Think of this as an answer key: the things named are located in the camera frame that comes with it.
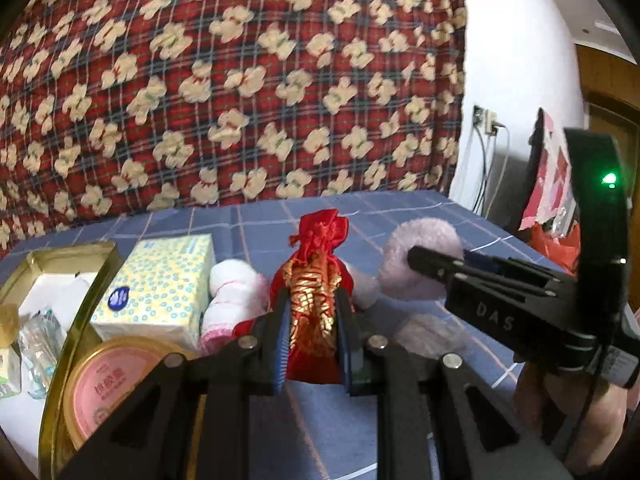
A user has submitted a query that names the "red embroidered pouch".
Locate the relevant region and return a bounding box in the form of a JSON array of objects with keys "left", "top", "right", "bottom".
[{"left": 232, "top": 208, "right": 356, "bottom": 386}]

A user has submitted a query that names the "cotton swab packet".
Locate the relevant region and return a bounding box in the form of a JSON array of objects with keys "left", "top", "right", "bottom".
[{"left": 17, "top": 310, "right": 66, "bottom": 401}]

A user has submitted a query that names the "pink fluffy puff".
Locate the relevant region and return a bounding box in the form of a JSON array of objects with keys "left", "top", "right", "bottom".
[{"left": 377, "top": 216, "right": 464, "bottom": 302}]

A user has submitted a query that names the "red plaid teddy-bear blanket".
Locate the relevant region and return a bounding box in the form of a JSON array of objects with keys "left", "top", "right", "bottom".
[{"left": 0, "top": 0, "right": 468, "bottom": 261}]

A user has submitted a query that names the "green tissue packet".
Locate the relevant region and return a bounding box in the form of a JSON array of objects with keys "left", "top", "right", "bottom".
[{"left": 0, "top": 347, "right": 23, "bottom": 401}]

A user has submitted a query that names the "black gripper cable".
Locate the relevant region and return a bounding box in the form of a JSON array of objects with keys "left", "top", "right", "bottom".
[{"left": 562, "top": 350, "right": 603, "bottom": 463}]

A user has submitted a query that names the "khaki cloth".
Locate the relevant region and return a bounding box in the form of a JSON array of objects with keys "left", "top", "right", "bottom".
[{"left": 0, "top": 302, "right": 21, "bottom": 348}]

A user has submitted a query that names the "yellow dotted tissue box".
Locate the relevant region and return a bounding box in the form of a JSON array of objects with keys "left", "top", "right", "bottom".
[{"left": 90, "top": 234, "right": 217, "bottom": 350}]

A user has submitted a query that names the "blue plaid tablecloth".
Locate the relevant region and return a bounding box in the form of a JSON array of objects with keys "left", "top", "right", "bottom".
[{"left": 0, "top": 190, "right": 576, "bottom": 480}]

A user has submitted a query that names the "black chair back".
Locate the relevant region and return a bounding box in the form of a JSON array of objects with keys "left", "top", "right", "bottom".
[{"left": 500, "top": 107, "right": 546, "bottom": 235}]

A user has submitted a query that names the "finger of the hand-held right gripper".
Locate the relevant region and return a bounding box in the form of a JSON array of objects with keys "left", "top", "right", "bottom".
[
  {"left": 407, "top": 246, "right": 548, "bottom": 297},
  {"left": 462, "top": 252, "right": 568, "bottom": 283}
]

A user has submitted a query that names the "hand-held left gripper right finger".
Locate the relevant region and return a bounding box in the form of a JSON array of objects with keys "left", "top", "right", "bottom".
[{"left": 335, "top": 290, "right": 576, "bottom": 480}]

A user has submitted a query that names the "white towel with pink trim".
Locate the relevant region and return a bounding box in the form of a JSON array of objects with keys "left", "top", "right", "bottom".
[{"left": 199, "top": 258, "right": 269, "bottom": 357}]

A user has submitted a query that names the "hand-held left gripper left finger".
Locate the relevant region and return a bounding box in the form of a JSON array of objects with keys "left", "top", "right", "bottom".
[{"left": 57, "top": 299, "right": 292, "bottom": 480}]

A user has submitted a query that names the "white paper sheet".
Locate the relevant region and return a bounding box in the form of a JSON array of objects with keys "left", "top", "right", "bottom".
[{"left": 20, "top": 272, "right": 97, "bottom": 333}]

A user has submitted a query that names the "orange plastic bag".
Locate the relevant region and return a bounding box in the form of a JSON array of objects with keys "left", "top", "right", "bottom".
[{"left": 530, "top": 222, "right": 581, "bottom": 273}]

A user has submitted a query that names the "round gold tin pink label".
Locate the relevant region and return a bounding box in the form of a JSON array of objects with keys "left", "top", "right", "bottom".
[{"left": 63, "top": 336, "right": 201, "bottom": 453}]

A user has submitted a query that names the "pink printed bag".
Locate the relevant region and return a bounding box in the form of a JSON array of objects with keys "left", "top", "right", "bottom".
[{"left": 520, "top": 110, "right": 581, "bottom": 231}]

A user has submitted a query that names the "black power cable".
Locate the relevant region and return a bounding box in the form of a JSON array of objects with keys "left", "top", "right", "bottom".
[{"left": 472, "top": 127, "right": 494, "bottom": 216}]

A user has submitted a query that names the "white power cable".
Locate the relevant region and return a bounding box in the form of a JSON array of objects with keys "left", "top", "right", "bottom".
[{"left": 487, "top": 122, "right": 512, "bottom": 221}]

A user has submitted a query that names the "person's right hand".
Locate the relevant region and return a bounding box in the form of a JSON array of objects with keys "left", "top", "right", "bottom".
[{"left": 515, "top": 360, "right": 628, "bottom": 476}]

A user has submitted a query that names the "clear plastic bag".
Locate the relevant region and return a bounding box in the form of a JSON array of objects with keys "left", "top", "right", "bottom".
[{"left": 395, "top": 314, "right": 473, "bottom": 361}]

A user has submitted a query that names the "wooden door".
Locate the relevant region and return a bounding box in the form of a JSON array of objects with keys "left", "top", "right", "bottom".
[{"left": 575, "top": 45, "right": 640, "bottom": 191}]

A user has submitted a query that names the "gold rectangular tin box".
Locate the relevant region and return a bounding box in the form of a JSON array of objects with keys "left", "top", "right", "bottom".
[{"left": 0, "top": 241, "right": 124, "bottom": 480}]

